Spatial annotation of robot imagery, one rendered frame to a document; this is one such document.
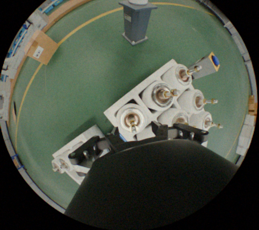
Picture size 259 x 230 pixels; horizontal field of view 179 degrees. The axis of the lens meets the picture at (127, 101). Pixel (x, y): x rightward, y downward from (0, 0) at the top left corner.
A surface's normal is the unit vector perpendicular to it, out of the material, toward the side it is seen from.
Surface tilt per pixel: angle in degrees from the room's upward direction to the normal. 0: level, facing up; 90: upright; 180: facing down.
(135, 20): 89
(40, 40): 90
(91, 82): 0
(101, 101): 0
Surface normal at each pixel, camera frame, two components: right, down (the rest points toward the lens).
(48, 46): 0.80, 0.59
